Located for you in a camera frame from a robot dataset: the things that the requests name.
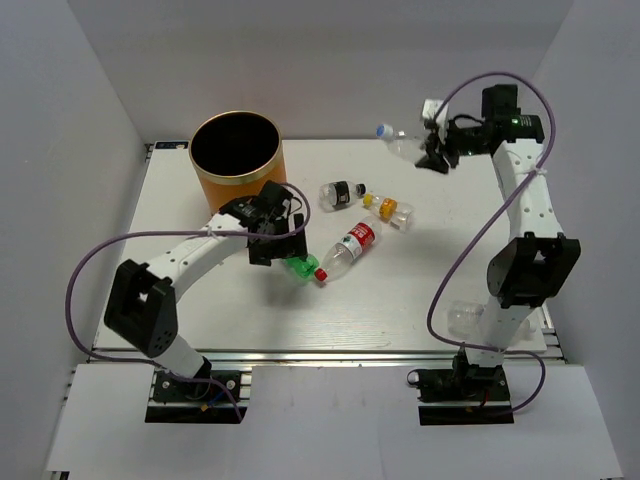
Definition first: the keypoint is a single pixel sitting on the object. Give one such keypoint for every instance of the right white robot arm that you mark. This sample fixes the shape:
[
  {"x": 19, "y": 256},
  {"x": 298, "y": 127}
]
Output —
[{"x": 538, "y": 257}]

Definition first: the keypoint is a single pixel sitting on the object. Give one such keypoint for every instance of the blue-label clear bottle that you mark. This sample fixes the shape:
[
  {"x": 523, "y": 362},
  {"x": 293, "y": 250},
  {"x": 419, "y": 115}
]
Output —
[{"x": 462, "y": 318}]

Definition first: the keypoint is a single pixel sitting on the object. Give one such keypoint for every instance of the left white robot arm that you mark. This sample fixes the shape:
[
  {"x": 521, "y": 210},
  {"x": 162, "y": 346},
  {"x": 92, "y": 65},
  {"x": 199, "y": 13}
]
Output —
[{"x": 142, "y": 304}]

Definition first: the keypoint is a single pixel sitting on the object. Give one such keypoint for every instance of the yellow-cap orange-label bottle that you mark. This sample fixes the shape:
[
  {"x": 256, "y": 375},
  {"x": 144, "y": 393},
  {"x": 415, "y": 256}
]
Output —
[{"x": 397, "y": 214}]

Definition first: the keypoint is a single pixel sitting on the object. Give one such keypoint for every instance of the black-label small clear bottle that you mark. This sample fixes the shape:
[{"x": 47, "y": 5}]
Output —
[{"x": 340, "y": 194}]

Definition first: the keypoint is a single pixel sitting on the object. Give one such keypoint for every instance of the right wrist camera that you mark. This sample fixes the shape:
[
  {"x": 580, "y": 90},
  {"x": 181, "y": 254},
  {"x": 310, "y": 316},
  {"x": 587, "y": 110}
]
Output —
[{"x": 434, "y": 115}]

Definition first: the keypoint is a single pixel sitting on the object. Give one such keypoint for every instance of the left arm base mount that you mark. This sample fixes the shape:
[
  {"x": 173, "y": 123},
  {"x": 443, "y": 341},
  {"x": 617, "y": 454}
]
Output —
[{"x": 175, "y": 402}]

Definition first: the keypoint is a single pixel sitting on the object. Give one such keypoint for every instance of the large red-label clear bottle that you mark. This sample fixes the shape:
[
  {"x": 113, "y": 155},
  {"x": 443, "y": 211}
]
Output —
[{"x": 347, "y": 250}]

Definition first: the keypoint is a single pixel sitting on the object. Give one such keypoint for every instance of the green plastic bottle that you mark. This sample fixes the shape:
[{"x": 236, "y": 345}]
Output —
[{"x": 300, "y": 270}]

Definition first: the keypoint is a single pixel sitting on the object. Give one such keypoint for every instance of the left blue corner sticker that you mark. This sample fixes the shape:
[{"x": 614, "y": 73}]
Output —
[{"x": 171, "y": 145}]

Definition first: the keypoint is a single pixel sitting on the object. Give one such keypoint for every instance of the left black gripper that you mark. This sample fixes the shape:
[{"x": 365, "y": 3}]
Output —
[{"x": 294, "y": 246}]

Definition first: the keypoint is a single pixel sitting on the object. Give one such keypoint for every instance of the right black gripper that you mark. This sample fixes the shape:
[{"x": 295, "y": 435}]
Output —
[{"x": 433, "y": 159}]

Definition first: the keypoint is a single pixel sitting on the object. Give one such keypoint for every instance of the orange cylindrical bin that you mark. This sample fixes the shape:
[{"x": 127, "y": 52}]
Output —
[{"x": 234, "y": 154}]

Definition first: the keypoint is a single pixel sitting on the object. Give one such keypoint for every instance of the blue-cap clear bottle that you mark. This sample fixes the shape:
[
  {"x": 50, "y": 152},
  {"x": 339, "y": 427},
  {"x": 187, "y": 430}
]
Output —
[{"x": 404, "y": 145}]

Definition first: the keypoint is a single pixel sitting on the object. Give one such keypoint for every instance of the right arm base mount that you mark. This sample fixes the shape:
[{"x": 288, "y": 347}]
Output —
[{"x": 463, "y": 394}]

